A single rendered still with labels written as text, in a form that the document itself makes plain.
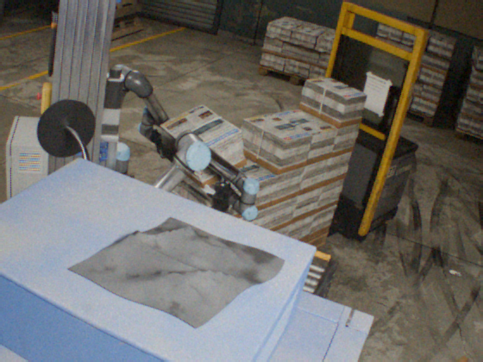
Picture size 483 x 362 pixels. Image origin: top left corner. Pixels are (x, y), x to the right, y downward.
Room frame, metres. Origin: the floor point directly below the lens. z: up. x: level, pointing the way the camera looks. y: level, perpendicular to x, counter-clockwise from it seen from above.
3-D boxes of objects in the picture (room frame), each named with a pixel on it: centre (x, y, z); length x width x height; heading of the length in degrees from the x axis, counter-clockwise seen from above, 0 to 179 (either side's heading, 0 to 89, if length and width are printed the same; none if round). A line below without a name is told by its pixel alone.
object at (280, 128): (3.40, -0.16, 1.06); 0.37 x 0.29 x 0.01; 51
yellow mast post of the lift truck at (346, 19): (4.40, -0.55, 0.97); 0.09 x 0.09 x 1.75; 51
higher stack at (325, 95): (3.85, -0.53, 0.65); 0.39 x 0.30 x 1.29; 51
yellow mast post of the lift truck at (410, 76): (3.98, -1.06, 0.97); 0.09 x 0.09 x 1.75; 51
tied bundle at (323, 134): (3.62, -0.34, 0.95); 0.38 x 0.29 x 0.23; 51
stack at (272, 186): (3.29, -0.07, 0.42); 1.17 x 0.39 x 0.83; 141
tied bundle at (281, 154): (3.40, -0.16, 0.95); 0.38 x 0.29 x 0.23; 51
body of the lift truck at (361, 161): (4.48, -1.03, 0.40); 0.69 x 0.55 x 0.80; 51
